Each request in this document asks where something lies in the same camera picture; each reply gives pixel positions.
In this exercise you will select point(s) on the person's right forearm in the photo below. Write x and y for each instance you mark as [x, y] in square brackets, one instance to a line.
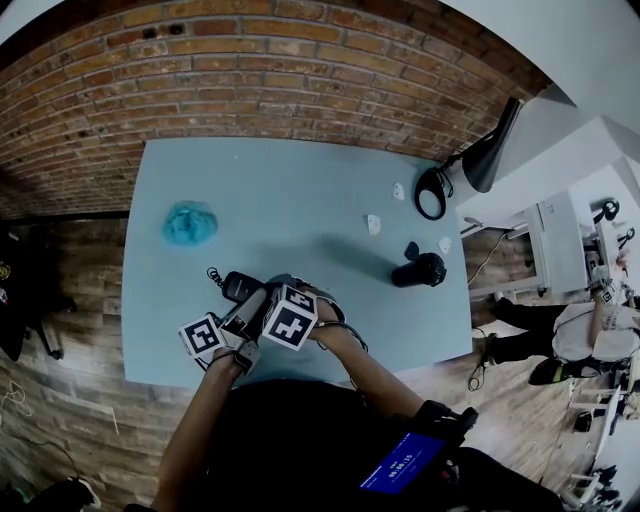
[370, 375]

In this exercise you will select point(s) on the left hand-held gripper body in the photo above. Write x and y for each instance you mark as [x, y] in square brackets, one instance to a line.
[202, 336]

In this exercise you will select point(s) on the black cylindrical bottle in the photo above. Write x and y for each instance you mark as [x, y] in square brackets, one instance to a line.
[419, 271]

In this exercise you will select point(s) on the black bottle lid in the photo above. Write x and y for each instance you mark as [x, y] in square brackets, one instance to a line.
[412, 250]

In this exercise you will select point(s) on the white side desk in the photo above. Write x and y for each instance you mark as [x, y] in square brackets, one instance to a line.
[565, 170]

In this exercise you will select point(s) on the person's right hand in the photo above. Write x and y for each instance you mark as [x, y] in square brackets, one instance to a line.
[330, 320]

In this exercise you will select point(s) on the crumpled blue cloth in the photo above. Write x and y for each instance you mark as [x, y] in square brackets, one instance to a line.
[189, 223]

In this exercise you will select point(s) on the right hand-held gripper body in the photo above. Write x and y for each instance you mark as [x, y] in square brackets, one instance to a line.
[290, 322]

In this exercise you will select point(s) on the small white plastic piece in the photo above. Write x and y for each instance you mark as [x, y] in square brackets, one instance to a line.
[444, 244]
[398, 190]
[373, 224]

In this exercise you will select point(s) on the person's black shirt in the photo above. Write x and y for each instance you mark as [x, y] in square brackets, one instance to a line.
[300, 450]

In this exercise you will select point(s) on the black desk lamp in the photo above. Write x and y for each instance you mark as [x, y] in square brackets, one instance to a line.
[482, 160]

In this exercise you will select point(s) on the black office chair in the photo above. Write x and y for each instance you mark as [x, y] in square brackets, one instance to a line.
[25, 300]

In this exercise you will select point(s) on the phone with blue screen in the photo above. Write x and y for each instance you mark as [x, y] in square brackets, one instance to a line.
[405, 462]

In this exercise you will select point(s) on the black desk telephone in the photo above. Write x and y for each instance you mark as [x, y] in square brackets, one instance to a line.
[240, 286]

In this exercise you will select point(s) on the white drawer cabinet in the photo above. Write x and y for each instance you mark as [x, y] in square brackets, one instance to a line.
[560, 240]

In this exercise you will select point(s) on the person's left forearm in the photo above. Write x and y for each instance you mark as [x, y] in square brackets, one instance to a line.
[200, 415]

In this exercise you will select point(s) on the white stool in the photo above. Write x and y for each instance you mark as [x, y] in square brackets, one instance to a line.
[595, 410]

